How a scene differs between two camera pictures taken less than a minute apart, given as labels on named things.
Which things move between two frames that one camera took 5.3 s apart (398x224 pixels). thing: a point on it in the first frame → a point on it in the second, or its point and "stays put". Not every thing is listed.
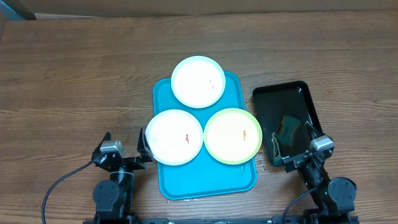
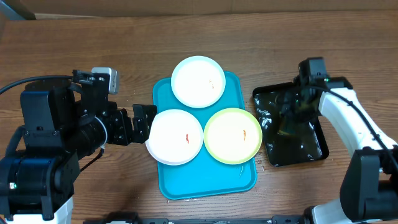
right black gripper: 297,161 → 288,111
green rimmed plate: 233,136 stays put
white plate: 176,137 stays put
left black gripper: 145,154 → 140,132
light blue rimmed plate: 198,81 stays put
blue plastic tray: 203,176 stays put
